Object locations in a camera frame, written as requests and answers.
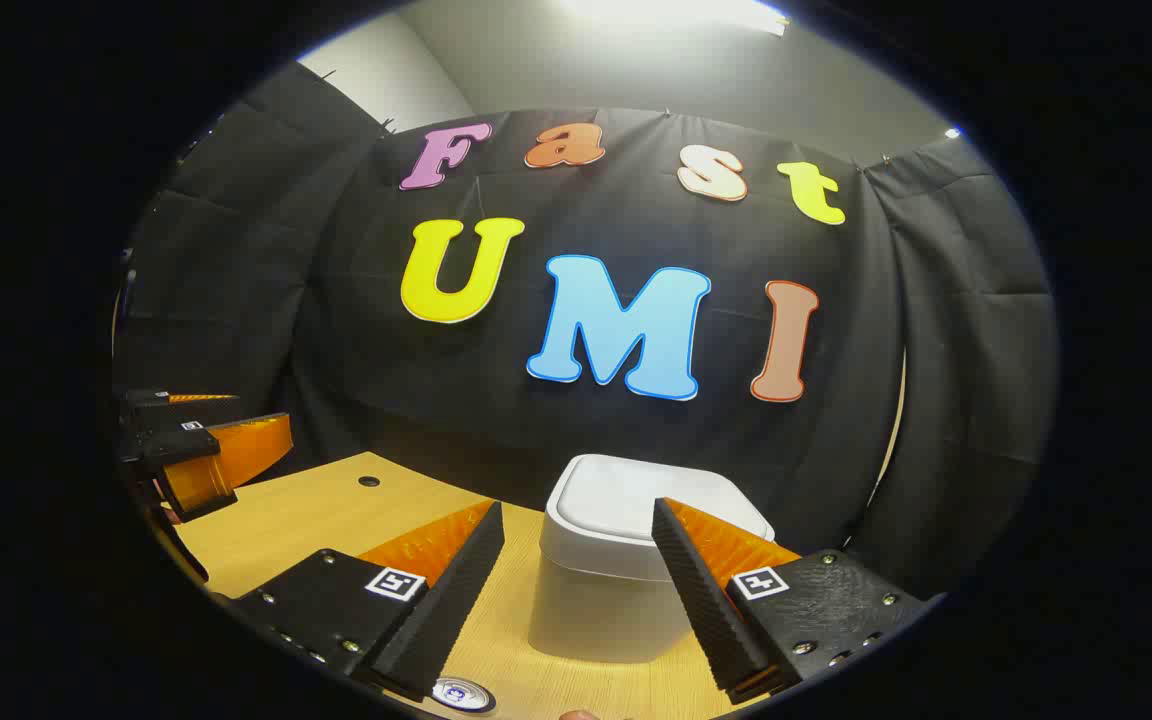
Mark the black backdrop cloth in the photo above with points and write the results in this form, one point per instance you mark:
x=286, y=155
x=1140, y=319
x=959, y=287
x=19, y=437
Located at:
x=336, y=350

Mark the white desktop garbage bin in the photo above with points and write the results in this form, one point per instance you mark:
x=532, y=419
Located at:
x=596, y=500

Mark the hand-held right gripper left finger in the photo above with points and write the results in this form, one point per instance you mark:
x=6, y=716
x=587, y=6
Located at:
x=456, y=600

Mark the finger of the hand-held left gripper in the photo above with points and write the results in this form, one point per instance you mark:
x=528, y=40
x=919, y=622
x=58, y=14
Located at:
x=151, y=398
x=236, y=450

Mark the blue pop can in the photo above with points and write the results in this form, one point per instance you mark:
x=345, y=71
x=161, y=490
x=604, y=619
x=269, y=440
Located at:
x=463, y=693

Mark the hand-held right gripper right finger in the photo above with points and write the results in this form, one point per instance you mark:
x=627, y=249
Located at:
x=706, y=610

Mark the wooden desktop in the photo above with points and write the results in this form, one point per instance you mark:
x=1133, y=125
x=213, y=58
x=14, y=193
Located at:
x=286, y=520

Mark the long ceiling light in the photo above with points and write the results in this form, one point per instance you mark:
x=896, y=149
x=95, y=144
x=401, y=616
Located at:
x=676, y=12

